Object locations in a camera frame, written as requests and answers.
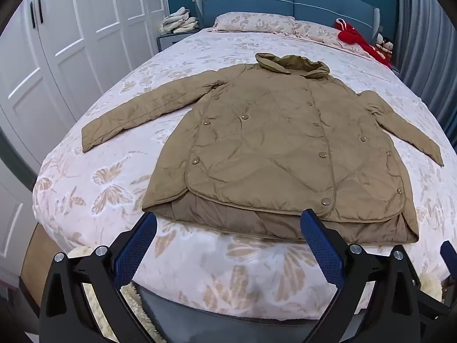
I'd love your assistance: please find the pile of cream clothes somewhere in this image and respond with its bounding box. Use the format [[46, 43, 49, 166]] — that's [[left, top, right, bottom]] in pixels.
[[159, 6, 201, 35]]

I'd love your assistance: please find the white panelled wardrobe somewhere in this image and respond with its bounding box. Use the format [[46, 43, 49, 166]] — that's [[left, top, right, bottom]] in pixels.
[[0, 0, 170, 286]]

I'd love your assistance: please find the blue-grey nightstand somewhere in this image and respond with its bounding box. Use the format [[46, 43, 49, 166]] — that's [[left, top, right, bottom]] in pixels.
[[158, 30, 201, 52]]

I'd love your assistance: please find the grey bed base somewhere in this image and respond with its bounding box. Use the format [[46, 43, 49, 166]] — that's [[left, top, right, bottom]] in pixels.
[[121, 282, 372, 343]]

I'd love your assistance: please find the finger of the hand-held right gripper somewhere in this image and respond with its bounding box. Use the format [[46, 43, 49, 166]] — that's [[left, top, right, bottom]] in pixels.
[[440, 240, 457, 280], [420, 289, 452, 343]]

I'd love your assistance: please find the tan quilted jacket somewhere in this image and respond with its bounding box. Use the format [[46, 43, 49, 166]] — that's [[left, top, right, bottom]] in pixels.
[[81, 53, 444, 245]]

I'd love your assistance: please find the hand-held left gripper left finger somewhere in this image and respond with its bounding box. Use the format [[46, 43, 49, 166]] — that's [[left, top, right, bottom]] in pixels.
[[39, 212, 161, 343]]

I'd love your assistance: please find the butterfly print pillow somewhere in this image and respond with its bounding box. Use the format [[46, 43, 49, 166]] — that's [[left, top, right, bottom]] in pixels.
[[213, 12, 297, 33], [291, 21, 375, 58]]

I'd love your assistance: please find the grey-blue curtain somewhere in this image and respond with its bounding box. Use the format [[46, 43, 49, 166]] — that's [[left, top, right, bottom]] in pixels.
[[394, 0, 457, 151]]

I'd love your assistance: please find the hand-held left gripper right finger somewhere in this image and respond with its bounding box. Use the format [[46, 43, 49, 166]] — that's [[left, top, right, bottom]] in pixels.
[[300, 208, 422, 343]]

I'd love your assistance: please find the bed with butterfly bedspread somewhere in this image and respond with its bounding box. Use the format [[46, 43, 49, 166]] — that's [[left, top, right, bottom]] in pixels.
[[32, 25, 457, 320]]

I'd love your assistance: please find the red garment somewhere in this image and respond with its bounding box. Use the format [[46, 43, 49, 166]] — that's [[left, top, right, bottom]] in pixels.
[[334, 17, 393, 68]]

